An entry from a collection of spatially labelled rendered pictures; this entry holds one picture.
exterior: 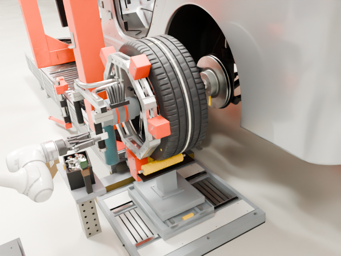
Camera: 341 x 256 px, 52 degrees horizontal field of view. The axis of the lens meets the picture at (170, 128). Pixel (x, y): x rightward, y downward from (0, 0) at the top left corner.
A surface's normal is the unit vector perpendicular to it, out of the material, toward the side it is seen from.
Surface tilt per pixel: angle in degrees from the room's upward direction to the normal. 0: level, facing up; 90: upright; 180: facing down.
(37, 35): 90
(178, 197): 0
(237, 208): 0
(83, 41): 90
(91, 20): 90
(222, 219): 0
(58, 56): 90
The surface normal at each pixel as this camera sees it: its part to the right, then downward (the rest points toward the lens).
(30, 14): 0.50, 0.36
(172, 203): -0.08, -0.88
